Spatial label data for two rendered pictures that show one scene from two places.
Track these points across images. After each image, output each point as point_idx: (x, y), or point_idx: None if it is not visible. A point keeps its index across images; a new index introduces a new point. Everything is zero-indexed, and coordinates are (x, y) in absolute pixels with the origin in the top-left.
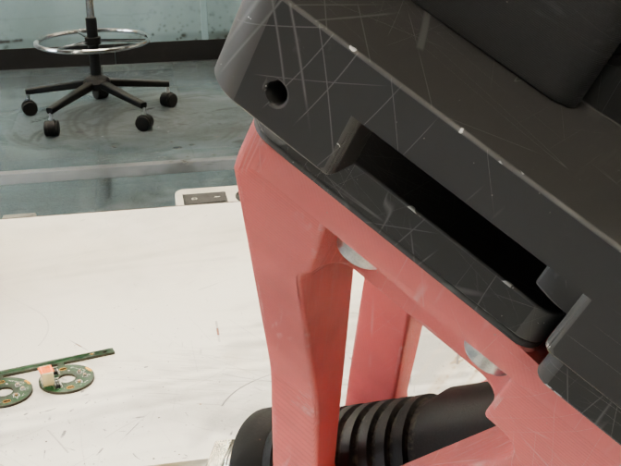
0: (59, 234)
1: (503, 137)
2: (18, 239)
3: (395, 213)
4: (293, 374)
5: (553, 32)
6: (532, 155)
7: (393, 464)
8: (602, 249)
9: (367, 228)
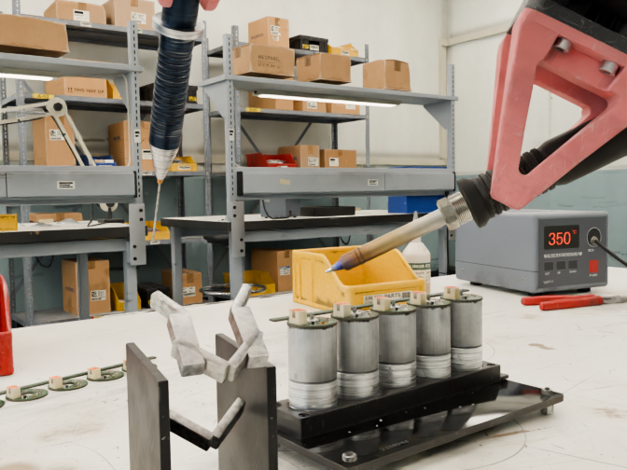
0: (51, 330)
1: None
2: (25, 335)
3: (585, 22)
4: (517, 117)
5: None
6: None
7: (539, 163)
8: None
9: (575, 30)
